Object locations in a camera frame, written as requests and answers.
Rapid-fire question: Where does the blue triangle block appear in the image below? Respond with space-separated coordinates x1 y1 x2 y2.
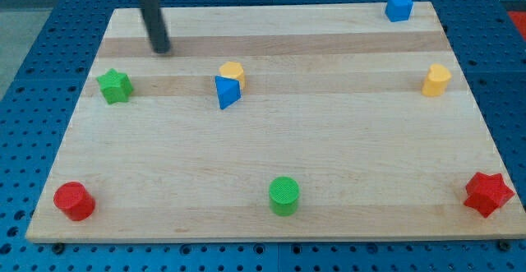
215 76 242 109

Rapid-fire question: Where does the green cylinder block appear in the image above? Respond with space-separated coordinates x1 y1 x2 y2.
269 176 300 216

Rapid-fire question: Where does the yellow pentagon block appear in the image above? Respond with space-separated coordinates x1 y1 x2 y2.
219 62 246 90

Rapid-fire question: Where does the red star block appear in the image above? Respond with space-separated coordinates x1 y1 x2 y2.
464 172 515 218

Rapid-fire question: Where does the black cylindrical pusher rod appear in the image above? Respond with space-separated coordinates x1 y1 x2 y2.
137 0 171 54

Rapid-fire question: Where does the blue cube block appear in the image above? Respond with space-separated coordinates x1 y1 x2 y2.
385 0 413 22

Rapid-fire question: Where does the green star block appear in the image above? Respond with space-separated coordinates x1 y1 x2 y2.
96 69 134 104

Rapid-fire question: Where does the yellow heart block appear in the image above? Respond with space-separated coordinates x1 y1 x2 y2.
421 63 452 97

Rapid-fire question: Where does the red cylinder block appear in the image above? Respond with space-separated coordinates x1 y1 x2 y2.
53 182 96 221

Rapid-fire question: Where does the wooden board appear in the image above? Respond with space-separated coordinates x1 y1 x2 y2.
26 2 525 243

